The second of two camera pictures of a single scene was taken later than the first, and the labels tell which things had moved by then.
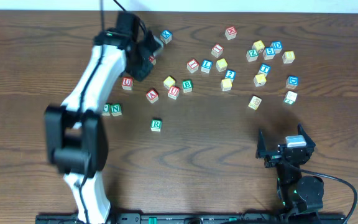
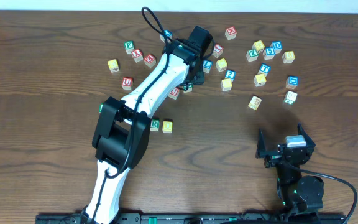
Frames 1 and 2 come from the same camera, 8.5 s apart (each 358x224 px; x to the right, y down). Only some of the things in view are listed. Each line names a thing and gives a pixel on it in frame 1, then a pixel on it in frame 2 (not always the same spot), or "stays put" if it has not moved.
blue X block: (166, 36) stays put
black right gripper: (283, 154) stays put
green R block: (156, 125) stays put
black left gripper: (145, 65) to (198, 76)
